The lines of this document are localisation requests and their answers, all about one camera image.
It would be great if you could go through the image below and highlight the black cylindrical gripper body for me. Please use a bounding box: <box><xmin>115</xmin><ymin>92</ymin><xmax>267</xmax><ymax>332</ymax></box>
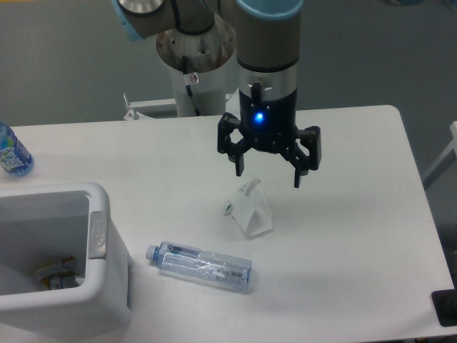
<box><xmin>239</xmin><ymin>66</ymin><xmax>297</xmax><ymax>153</ymax></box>

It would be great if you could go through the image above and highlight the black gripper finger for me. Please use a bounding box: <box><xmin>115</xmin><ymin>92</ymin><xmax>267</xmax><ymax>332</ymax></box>
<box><xmin>217</xmin><ymin>112</ymin><xmax>253</xmax><ymax>177</ymax></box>
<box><xmin>278</xmin><ymin>126</ymin><xmax>321</xmax><ymax>188</ymax></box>

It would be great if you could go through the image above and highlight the white plastic wrapper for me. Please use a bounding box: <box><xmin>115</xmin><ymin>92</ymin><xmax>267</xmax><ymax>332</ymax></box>
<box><xmin>223</xmin><ymin>178</ymin><xmax>274</xmax><ymax>237</ymax></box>

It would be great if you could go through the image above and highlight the clear plastic bottle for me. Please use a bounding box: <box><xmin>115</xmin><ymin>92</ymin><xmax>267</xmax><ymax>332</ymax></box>
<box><xmin>146</xmin><ymin>241</ymin><xmax>252</xmax><ymax>292</ymax></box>

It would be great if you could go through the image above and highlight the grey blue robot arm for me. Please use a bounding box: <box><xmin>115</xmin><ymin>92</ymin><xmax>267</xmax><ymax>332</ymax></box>
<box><xmin>112</xmin><ymin>1</ymin><xmax>321</xmax><ymax>187</ymax></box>

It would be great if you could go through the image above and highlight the white plastic trash can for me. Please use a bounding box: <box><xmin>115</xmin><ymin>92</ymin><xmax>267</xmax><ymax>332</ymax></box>
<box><xmin>1</xmin><ymin>183</ymin><xmax>132</xmax><ymax>339</ymax></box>

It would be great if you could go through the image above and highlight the black clamp at table edge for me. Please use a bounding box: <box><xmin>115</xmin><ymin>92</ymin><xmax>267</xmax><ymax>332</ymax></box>
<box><xmin>431</xmin><ymin>289</ymin><xmax>456</xmax><ymax>327</ymax></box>

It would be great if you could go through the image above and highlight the blue labelled water bottle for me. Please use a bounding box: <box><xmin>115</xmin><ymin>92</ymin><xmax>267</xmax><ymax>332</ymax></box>
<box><xmin>1</xmin><ymin>122</ymin><xmax>34</xmax><ymax>177</ymax></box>

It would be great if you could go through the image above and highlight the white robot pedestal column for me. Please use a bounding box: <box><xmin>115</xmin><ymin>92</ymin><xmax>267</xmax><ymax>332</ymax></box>
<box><xmin>156</xmin><ymin>16</ymin><xmax>236</xmax><ymax>116</ymax></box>

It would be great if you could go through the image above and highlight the black cable on pedestal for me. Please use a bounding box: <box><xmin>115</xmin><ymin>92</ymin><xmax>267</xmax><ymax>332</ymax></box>
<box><xmin>181</xmin><ymin>55</ymin><xmax>202</xmax><ymax>117</ymax></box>

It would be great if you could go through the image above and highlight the white metal base frame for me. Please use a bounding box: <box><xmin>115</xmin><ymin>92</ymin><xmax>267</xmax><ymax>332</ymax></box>
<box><xmin>123</xmin><ymin>89</ymin><xmax>239</xmax><ymax>121</ymax></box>

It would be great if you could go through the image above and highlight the white frame at right edge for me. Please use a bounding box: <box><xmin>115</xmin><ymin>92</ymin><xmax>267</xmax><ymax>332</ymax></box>
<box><xmin>422</xmin><ymin>121</ymin><xmax>456</xmax><ymax>189</ymax></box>

